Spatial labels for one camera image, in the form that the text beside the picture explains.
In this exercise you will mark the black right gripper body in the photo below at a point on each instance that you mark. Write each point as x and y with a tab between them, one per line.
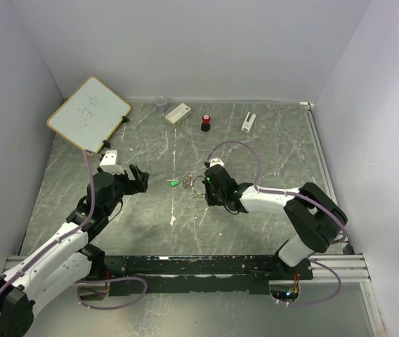
220	195

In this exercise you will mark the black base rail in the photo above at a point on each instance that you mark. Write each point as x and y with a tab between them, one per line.
185	274

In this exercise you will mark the clear plastic cup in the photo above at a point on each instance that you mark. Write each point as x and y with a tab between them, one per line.
161	103

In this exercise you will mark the silver key bunch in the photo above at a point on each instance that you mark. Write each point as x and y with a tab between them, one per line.
188	180

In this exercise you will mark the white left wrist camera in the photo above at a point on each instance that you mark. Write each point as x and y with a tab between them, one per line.
110	163

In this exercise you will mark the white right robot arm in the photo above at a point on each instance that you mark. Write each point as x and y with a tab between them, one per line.
316	219

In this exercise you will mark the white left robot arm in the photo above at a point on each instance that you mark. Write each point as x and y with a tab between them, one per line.
68	256

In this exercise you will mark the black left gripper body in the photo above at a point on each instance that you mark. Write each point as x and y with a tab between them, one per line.
123	185

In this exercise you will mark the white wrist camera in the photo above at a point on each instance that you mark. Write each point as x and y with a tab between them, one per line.
214	162
110	163

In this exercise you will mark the white corner bracket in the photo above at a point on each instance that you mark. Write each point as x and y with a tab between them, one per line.
307	104

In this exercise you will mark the small framed whiteboard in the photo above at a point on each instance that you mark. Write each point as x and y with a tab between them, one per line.
89	117

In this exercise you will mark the red black stamp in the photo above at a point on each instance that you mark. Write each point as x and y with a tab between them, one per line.
205	126

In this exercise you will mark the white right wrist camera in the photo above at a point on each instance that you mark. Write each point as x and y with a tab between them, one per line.
214	162

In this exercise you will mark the white cardboard box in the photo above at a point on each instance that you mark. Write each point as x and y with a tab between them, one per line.
178	115

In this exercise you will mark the white plastic clip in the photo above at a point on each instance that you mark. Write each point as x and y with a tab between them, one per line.
248	122

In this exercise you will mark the large metal keyring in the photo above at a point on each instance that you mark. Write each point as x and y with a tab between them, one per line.
196	186

